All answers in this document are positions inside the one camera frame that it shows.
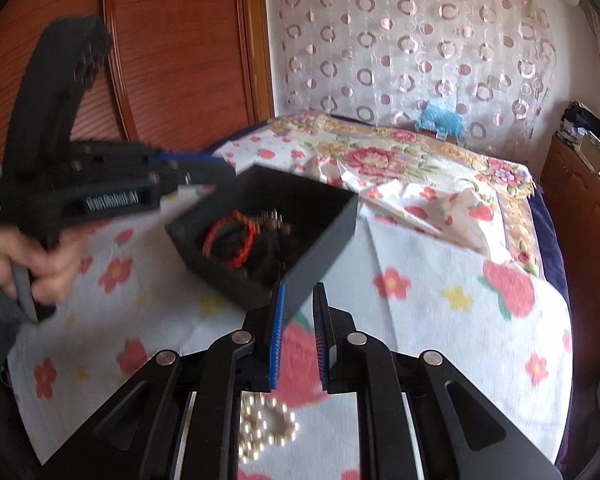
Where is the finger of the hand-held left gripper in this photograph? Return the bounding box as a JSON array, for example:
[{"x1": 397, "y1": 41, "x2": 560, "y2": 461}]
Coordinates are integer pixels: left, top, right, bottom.
[
  {"x1": 144, "y1": 142, "x2": 222, "y2": 166},
  {"x1": 156, "y1": 161, "x2": 237, "y2": 197}
]

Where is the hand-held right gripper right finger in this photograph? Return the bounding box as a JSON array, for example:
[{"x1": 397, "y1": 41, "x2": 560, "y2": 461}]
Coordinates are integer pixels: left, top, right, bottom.
[{"x1": 313, "y1": 282, "x2": 564, "y2": 480}]

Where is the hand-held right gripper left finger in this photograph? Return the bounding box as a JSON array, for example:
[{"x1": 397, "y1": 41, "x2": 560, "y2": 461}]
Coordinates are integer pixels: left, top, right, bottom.
[{"x1": 35, "y1": 282, "x2": 287, "y2": 480}]

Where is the red braided bracelet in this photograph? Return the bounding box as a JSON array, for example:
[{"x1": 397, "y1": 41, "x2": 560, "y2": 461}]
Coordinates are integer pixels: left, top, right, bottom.
[{"x1": 203, "y1": 211, "x2": 259, "y2": 267}]

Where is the white pearl necklace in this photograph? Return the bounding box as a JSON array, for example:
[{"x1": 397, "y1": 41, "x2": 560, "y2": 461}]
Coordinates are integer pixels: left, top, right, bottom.
[{"x1": 238, "y1": 392, "x2": 300, "y2": 464}]

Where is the brown wooden bead bracelet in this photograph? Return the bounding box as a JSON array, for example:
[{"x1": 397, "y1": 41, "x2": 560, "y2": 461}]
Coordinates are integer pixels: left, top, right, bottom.
[{"x1": 250, "y1": 220, "x2": 307, "y2": 287}]

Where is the black cardboard box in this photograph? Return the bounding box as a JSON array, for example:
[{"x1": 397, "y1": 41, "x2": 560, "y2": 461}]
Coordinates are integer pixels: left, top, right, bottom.
[{"x1": 164, "y1": 162, "x2": 359, "y2": 322}]

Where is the person's left hand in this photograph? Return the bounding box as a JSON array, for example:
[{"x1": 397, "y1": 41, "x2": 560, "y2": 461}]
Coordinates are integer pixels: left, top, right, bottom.
[{"x1": 0, "y1": 220, "x2": 84, "y2": 307}]

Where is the brown wooden wardrobe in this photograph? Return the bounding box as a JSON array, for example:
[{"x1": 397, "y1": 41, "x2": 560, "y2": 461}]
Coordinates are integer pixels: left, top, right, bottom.
[{"x1": 0, "y1": 0, "x2": 277, "y2": 192}]

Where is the strawberry print sheet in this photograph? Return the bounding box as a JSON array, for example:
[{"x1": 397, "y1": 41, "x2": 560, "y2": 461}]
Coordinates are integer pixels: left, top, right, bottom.
[{"x1": 7, "y1": 129, "x2": 574, "y2": 480}]

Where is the floral blanket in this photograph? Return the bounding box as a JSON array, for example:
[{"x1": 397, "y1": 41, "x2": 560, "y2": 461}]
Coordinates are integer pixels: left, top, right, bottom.
[{"x1": 214, "y1": 112, "x2": 539, "y2": 282}]

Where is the circle patterned sheer curtain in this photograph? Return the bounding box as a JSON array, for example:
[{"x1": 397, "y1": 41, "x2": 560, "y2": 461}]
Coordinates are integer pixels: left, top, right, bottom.
[{"x1": 274, "y1": 0, "x2": 557, "y2": 142}]

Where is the dark blue bedsheet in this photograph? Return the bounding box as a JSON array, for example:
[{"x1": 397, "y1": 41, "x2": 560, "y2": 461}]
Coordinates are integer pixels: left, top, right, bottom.
[{"x1": 529, "y1": 194, "x2": 572, "y2": 313}]

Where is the blue fluffy toy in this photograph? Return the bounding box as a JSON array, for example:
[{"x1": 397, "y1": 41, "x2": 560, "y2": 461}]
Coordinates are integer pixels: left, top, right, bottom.
[{"x1": 416, "y1": 99, "x2": 469, "y2": 139}]

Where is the wooden side cabinet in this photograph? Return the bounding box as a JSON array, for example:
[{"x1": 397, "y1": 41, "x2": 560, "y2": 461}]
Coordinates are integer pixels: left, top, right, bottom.
[{"x1": 539, "y1": 134, "x2": 600, "y2": 413}]

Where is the open cardboard box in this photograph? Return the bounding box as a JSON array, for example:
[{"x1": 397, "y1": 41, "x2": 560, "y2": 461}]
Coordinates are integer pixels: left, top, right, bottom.
[{"x1": 577, "y1": 130, "x2": 600, "y2": 182}]

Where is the pile of dark clothes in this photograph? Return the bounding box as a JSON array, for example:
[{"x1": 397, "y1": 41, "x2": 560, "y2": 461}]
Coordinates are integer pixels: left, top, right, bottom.
[{"x1": 555, "y1": 100, "x2": 600, "y2": 147}]

